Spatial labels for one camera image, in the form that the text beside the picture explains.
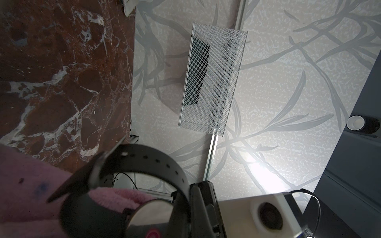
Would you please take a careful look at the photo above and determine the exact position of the white wire mesh basket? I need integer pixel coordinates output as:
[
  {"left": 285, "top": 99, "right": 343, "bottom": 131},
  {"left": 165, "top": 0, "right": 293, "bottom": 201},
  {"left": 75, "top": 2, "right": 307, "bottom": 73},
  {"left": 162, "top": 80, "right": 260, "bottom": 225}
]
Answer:
[{"left": 179, "top": 22, "right": 248, "bottom": 136}]

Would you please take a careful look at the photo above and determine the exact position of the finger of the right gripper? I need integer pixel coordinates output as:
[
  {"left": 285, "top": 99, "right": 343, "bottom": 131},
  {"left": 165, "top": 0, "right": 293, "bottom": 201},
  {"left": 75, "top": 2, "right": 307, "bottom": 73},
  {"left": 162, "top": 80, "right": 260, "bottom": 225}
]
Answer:
[{"left": 47, "top": 135, "right": 127, "bottom": 203}]

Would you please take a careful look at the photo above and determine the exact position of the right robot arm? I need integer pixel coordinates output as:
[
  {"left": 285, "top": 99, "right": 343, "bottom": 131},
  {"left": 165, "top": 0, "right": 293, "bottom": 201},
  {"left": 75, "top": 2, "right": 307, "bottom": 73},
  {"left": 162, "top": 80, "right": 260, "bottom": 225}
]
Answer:
[{"left": 48, "top": 59, "right": 381, "bottom": 238}]

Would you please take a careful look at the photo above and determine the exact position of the pink fluffy cloth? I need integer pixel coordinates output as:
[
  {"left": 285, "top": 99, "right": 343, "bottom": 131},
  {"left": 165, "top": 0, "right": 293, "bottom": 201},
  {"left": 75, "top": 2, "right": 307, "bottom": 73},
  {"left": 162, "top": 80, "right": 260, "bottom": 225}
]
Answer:
[{"left": 0, "top": 144, "right": 157, "bottom": 238}]

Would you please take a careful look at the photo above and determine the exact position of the black watch curled strap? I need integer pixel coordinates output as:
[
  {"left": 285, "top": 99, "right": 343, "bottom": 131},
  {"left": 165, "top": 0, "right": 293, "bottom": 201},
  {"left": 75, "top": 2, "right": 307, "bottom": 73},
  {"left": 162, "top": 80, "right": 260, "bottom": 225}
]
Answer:
[{"left": 59, "top": 144, "right": 191, "bottom": 238}]

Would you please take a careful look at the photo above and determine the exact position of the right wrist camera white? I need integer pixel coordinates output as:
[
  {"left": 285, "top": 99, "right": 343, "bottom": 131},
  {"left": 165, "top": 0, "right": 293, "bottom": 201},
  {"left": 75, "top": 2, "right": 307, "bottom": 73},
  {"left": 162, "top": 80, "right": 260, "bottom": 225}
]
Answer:
[{"left": 218, "top": 192, "right": 308, "bottom": 238}]

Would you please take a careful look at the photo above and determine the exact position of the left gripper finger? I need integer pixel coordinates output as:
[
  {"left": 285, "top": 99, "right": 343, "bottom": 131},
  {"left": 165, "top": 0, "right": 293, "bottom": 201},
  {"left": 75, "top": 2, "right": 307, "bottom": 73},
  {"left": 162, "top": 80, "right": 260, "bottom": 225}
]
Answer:
[{"left": 190, "top": 180, "right": 226, "bottom": 238}]

